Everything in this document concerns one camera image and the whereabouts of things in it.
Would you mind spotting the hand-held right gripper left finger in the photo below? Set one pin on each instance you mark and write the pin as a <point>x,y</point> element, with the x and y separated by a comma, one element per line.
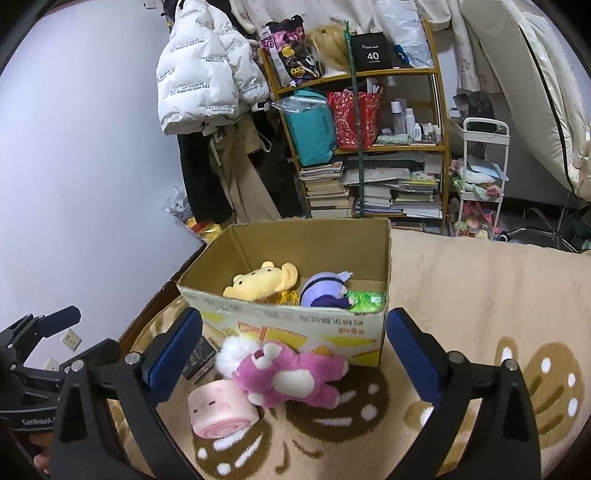
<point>173,355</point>

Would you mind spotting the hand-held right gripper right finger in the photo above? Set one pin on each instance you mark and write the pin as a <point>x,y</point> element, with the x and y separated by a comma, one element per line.
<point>411,360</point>

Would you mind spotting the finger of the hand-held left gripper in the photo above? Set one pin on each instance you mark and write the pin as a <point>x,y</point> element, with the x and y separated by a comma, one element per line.
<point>104,353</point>
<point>55,321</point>

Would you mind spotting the black tissue pack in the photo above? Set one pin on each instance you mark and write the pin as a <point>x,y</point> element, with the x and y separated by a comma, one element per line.
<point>201,357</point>

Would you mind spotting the white fluffy plush pendant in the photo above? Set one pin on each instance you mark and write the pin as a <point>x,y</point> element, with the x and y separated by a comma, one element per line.
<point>228,357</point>

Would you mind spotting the pink roll plush toy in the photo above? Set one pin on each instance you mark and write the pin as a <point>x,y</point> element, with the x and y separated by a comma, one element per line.
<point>221,408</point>

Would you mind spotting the green tissue pack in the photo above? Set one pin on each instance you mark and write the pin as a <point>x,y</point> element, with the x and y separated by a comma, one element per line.
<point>367,300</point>

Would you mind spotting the yellow plush toy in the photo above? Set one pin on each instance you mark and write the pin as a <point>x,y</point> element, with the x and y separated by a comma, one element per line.
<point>258,286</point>

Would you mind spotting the purple plush toy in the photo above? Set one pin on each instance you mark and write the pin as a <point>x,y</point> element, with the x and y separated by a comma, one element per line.
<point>323,288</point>

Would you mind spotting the printed cardboard box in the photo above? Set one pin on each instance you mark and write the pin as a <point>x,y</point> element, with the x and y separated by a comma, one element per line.
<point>300,332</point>

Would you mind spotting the pink bear plush toy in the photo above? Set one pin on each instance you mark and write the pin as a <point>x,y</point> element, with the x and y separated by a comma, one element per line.
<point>295,374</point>

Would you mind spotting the person's left hand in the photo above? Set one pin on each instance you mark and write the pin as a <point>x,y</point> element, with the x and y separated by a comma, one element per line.
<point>41,461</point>

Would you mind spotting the beige patterned blanket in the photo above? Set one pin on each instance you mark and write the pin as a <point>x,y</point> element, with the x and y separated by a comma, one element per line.
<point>461,286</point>

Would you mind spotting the plastic bag of toys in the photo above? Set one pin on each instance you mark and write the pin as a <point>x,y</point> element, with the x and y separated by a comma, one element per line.
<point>180,210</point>

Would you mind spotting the pile of magazines and papers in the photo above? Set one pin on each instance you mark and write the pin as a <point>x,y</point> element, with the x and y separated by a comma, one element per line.
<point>406,194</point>

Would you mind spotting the black hanging garment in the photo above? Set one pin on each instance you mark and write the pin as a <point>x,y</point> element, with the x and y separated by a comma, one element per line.
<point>203,184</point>
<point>277,180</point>

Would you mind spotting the beige hanging trousers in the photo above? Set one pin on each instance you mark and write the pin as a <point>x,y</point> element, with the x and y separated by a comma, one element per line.
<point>244,189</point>

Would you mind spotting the stack of books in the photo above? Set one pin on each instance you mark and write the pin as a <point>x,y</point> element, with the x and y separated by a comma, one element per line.
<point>328,194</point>

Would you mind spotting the green pole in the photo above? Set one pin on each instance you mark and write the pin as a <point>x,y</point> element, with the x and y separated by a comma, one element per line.
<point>358,138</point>

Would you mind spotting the group of small bottles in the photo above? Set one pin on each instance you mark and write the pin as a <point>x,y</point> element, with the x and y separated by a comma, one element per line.
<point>411,122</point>

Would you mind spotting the white trolley cart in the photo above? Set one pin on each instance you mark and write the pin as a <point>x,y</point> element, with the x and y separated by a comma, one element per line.
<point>485,124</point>

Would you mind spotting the teal bag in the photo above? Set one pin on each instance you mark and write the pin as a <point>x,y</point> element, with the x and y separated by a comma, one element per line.
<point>309,134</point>

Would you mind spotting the red gift bag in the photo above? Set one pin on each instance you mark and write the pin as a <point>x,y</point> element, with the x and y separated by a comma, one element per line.
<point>346,120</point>

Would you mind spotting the white puffer jacket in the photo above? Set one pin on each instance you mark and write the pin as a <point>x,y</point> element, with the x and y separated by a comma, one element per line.
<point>198,78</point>

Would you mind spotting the wooden shelf unit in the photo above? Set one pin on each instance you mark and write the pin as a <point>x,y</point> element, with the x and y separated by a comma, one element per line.
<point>406,71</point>

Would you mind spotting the black cardboard box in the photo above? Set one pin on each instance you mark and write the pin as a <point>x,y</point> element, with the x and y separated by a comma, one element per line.
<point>371,55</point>

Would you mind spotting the cream folded mattress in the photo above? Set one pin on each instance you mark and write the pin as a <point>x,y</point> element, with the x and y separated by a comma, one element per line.
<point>545,69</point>

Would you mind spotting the blond wig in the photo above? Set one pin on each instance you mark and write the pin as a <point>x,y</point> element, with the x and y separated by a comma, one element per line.
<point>330,48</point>

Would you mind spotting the purple printed bag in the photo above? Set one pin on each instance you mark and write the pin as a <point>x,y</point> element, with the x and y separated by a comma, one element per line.
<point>288,50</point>

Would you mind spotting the white plastic bag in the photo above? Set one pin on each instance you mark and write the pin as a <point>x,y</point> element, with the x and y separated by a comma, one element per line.
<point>401,23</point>

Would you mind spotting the patterned curtain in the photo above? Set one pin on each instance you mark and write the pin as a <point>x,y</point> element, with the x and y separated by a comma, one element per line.
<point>332,11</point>

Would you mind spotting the white wall outlet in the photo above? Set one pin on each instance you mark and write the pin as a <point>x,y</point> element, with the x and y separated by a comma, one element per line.
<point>51,364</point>
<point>71,340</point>

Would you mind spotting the metal folding frame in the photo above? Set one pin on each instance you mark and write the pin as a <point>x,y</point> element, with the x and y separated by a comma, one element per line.
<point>545,233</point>

